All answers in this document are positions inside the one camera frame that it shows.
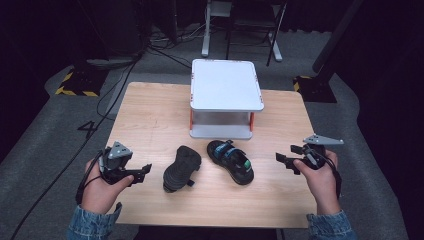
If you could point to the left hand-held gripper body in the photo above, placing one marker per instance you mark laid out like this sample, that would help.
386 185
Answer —
115 163

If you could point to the person's left hand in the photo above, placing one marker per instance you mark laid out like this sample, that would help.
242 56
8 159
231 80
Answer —
100 193

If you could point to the person's right hand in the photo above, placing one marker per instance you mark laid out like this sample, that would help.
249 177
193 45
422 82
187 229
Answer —
320 186

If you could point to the black folding chair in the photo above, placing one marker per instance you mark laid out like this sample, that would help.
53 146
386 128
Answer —
253 23

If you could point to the black slanted stand pole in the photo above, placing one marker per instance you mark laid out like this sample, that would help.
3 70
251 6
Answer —
336 36

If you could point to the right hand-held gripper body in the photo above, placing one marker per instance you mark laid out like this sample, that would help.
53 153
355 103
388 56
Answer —
316 150

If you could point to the black yellow striped stand base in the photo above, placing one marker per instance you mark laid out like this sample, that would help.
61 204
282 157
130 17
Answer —
315 90
81 83

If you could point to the white metal desk frame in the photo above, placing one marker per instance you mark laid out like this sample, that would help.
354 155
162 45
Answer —
206 33

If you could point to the black sandal sole up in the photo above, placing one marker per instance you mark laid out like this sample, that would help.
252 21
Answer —
181 168

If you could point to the white two-tier shoe rack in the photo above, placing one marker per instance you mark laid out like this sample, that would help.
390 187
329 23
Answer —
225 86

